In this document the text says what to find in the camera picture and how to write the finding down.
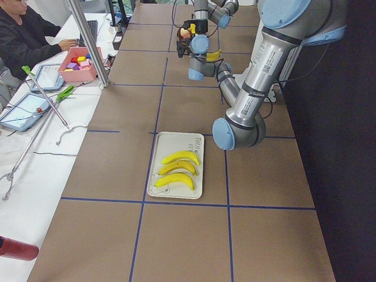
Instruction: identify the pink box of blocks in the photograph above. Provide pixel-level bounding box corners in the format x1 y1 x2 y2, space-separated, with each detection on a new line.
58 47 98 82

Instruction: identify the large yellow banana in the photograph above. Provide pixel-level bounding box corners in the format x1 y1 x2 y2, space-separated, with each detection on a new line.
158 160 197 176

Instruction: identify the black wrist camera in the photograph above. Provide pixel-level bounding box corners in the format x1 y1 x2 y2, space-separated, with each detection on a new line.
176 31 192 58

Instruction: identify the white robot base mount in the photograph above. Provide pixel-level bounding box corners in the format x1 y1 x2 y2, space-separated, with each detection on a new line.
264 83 286 105

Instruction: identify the black monitor stand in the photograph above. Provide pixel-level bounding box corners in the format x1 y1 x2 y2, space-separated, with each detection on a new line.
107 0 129 28

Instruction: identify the long metal reacher tool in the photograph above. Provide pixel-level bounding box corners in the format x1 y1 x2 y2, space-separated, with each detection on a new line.
1 109 53 201

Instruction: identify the black keyboard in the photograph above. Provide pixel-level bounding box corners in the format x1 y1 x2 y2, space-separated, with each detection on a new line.
78 19 99 48

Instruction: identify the white bear tray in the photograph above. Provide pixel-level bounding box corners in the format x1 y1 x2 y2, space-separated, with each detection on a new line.
146 132 204 200

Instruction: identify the aluminium frame post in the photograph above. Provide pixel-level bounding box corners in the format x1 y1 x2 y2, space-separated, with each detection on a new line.
67 0 110 89

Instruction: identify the blue tablet near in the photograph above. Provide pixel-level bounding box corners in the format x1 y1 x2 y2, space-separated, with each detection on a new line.
1 92 53 132

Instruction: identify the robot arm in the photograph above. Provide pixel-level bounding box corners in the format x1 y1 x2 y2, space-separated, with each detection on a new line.
179 1 348 150
182 0 239 35

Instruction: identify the seated person in black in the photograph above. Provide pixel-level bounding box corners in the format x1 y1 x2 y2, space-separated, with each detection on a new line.
1 1 78 80

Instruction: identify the blue tablet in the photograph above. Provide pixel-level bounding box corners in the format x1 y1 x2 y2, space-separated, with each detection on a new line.
35 63 65 92
1 92 53 132

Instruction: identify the red cylinder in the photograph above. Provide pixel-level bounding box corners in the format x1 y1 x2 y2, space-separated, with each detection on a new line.
1 236 39 261

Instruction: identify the small black label box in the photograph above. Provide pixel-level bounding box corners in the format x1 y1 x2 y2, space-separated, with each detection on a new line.
112 35 123 50

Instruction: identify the blue tablet far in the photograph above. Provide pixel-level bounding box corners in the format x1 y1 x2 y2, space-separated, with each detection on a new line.
35 63 65 92

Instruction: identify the green handled reacher tool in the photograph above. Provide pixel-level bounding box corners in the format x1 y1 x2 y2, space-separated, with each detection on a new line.
22 64 71 130

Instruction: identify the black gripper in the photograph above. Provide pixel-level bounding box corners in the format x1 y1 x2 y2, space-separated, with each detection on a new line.
183 19 208 35

